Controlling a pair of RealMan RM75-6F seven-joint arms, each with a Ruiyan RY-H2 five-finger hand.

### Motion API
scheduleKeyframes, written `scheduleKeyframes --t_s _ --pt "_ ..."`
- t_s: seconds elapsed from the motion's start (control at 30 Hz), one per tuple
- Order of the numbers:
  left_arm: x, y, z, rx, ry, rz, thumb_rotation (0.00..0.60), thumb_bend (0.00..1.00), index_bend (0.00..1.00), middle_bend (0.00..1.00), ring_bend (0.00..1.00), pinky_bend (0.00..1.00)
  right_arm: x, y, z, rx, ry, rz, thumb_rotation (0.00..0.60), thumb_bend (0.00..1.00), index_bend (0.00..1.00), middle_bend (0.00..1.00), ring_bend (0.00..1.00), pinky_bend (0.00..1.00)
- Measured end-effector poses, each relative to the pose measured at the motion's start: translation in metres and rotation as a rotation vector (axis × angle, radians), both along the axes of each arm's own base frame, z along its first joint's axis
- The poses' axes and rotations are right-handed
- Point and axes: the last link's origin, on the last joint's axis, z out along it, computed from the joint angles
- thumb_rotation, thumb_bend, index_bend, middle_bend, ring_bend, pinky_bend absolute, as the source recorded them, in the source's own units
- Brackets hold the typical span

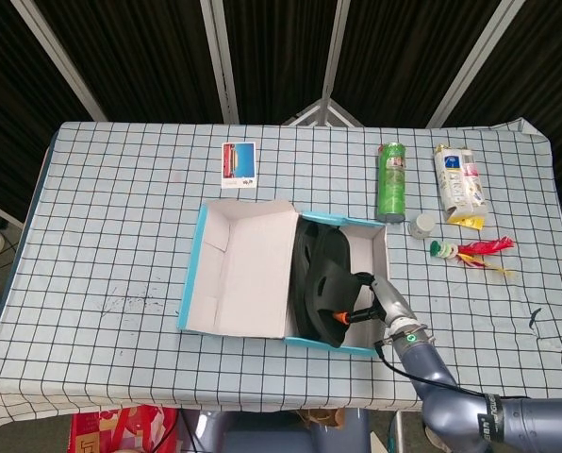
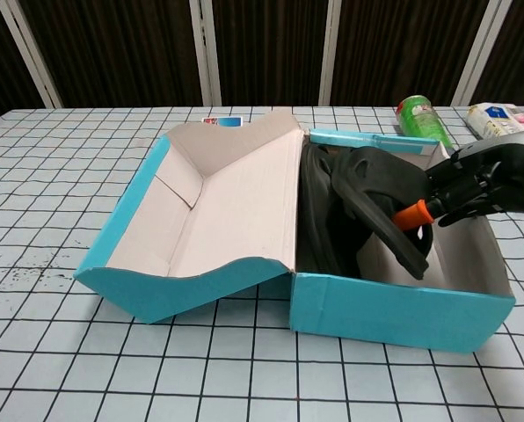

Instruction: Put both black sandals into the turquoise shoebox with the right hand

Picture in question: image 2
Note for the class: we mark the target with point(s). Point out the light blue cardboard shoe box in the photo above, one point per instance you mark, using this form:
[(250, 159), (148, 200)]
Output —
[(398, 312)]

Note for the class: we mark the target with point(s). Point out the white black checkered tablecloth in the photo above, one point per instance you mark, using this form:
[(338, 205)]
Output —
[(200, 387)]

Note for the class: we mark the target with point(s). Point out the green cylindrical snack can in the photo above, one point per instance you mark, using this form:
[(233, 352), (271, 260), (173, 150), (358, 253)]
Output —
[(420, 121)]

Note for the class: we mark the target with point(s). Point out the crumpled white paper package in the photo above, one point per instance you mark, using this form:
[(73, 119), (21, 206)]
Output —
[(495, 116)]

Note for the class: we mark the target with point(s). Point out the red and blue postcard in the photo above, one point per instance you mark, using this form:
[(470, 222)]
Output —
[(227, 121)]

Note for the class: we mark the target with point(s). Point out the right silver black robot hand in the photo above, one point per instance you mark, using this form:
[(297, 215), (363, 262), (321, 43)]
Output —
[(508, 176)]

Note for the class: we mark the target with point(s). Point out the black rubber slipper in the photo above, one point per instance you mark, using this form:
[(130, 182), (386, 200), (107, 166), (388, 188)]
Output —
[(315, 211), (376, 176)]

